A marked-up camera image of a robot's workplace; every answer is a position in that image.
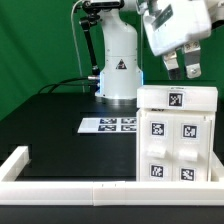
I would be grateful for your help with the white box with marker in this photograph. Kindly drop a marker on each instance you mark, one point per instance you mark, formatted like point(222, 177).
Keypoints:
point(189, 98)

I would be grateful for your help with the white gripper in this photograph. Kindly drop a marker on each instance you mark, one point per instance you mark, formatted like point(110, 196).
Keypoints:
point(179, 22)

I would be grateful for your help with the white cabinet body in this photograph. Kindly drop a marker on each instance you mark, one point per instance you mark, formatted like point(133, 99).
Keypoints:
point(142, 113)

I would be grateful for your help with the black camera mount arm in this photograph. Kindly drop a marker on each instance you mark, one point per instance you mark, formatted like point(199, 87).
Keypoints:
point(92, 8)

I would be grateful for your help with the white U-shaped frame fence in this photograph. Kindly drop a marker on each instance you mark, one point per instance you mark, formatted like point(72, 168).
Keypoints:
point(15, 192)

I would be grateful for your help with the white flat marker plate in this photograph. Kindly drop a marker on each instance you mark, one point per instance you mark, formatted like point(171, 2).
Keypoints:
point(108, 125)

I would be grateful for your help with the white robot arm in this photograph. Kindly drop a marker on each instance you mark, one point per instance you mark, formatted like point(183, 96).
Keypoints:
point(121, 76)

